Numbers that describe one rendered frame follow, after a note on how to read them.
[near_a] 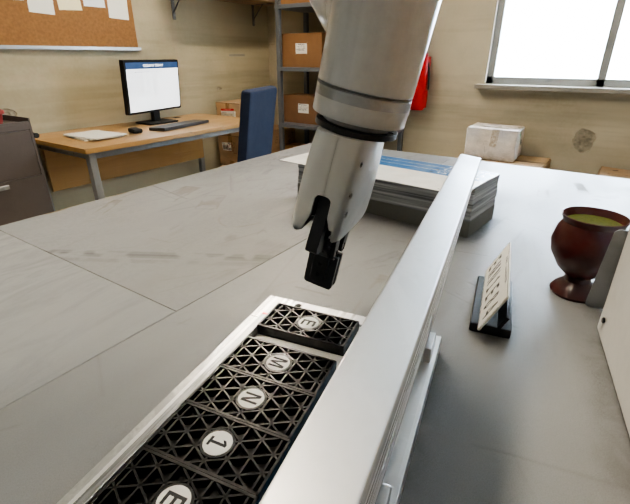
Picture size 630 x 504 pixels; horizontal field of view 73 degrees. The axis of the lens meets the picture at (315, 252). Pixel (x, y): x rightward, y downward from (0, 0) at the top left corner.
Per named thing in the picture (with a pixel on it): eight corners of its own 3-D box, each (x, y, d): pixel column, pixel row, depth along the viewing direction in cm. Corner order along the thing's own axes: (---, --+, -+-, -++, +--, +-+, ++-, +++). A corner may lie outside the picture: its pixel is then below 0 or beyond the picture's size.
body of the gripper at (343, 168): (340, 97, 43) (319, 198, 49) (297, 108, 35) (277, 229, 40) (411, 117, 41) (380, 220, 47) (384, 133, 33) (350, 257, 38)
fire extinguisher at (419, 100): (410, 108, 363) (416, 42, 342) (430, 109, 354) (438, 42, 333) (403, 109, 352) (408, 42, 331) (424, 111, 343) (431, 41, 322)
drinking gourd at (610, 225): (574, 274, 63) (594, 202, 58) (626, 304, 55) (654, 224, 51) (525, 281, 61) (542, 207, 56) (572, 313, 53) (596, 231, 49)
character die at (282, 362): (247, 345, 44) (247, 335, 44) (336, 370, 41) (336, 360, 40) (219, 374, 40) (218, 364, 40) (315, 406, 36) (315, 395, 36)
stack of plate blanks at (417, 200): (297, 195, 99) (296, 156, 95) (331, 183, 108) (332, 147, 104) (467, 238, 76) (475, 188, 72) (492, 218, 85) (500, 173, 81)
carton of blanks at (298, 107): (284, 121, 401) (283, 94, 391) (298, 119, 417) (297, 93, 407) (320, 125, 378) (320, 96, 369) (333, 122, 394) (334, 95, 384)
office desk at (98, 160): (206, 198, 395) (197, 113, 364) (266, 212, 359) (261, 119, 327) (51, 249, 290) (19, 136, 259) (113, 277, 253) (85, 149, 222)
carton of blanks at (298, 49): (282, 66, 381) (281, 33, 370) (296, 66, 397) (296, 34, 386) (321, 67, 359) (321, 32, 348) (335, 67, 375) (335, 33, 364)
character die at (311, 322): (278, 311, 50) (278, 302, 50) (358, 330, 47) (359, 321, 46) (257, 333, 46) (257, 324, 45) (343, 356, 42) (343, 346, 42)
